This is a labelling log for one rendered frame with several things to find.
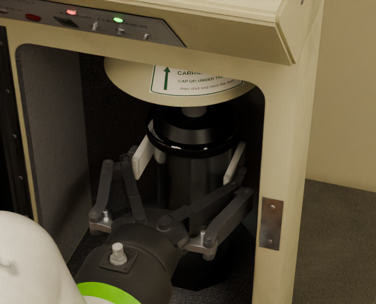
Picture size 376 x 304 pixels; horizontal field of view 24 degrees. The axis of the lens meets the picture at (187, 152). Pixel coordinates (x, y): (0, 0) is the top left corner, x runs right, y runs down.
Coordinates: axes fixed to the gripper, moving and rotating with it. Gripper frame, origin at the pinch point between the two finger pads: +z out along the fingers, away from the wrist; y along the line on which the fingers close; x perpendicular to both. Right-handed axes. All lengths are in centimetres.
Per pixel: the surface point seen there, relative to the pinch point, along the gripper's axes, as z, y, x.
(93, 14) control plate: -17.2, 3.2, -26.7
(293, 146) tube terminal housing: -8.7, -13.0, -10.5
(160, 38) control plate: -13.8, -1.4, -23.3
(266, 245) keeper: -9.4, -11.1, 2.7
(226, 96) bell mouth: -5.2, -5.2, -12.5
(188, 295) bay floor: -5.2, -1.0, 18.1
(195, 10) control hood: -20.6, -6.7, -30.5
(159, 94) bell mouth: -7.7, 1.1, -13.0
